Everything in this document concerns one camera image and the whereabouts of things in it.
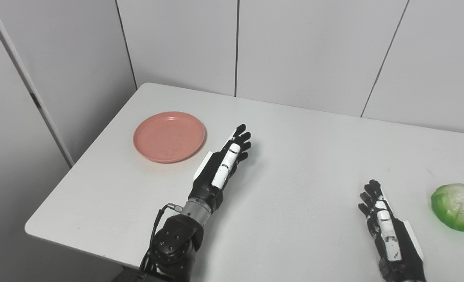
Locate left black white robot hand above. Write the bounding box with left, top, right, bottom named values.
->
left=188, top=124, right=252, bottom=215

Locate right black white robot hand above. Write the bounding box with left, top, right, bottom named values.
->
left=358, top=179, right=427, bottom=282

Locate pink round plate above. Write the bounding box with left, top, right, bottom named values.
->
left=133, top=111, right=206, bottom=164

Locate green white toy cabbage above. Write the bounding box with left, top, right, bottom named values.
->
left=431, top=183, right=464, bottom=233

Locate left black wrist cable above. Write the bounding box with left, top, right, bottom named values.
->
left=137, top=202, right=184, bottom=282

